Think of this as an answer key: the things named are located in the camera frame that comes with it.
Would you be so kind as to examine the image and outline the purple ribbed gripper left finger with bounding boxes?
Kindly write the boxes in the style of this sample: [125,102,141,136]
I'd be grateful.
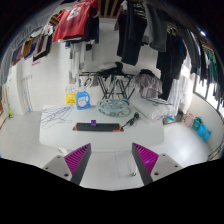
[43,143,91,185]

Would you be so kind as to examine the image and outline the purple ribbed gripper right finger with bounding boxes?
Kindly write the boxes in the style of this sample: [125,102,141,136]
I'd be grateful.
[132,143,182,185]

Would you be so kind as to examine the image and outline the purple charger plug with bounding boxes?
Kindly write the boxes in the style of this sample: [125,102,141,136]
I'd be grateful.
[91,120,97,127]

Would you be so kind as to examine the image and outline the black power strip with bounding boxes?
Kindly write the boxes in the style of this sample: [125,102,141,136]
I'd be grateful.
[74,123,122,132]

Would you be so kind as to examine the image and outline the white low table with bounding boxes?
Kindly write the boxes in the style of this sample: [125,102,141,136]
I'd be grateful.
[39,105,164,152]

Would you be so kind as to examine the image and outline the pink bucket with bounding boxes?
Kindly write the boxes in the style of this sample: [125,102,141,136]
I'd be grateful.
[185,113,195,127]

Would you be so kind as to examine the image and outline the teal bucket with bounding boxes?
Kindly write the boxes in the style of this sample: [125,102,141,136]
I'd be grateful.
[192,117,202,130]

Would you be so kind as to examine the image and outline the blue detergent bottle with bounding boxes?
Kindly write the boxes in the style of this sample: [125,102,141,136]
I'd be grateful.
[76,91,90,110]

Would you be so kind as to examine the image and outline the yellow detergent bag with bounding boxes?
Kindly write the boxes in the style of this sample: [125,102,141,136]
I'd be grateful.
[66,93,76,105]

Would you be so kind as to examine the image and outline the round glass tray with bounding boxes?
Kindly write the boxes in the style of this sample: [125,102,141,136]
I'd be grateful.
[97,99,130,117]

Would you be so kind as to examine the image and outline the grey cloth on rack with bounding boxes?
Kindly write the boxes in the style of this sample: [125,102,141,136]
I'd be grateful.
[134,74,163,98]

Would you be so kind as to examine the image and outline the black folding drying rack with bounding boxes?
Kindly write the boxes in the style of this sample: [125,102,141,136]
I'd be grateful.
[79,71,134,101]

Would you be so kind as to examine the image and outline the grey hanging jacket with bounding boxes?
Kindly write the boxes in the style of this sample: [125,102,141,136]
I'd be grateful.
[146,5,167,52]

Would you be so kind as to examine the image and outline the dark hanging trousers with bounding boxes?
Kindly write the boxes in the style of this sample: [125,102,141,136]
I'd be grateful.
[117,0,147,66]

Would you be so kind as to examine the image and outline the red sports jersey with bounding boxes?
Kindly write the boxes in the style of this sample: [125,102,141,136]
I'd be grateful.
[52,0,98,42]

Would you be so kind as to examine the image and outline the black power strip cable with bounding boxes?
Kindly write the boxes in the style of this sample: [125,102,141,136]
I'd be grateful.
[120,111,141,130]

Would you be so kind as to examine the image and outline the pile of wire hangers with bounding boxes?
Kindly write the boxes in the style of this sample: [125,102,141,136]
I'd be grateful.
[40,105,74,130]

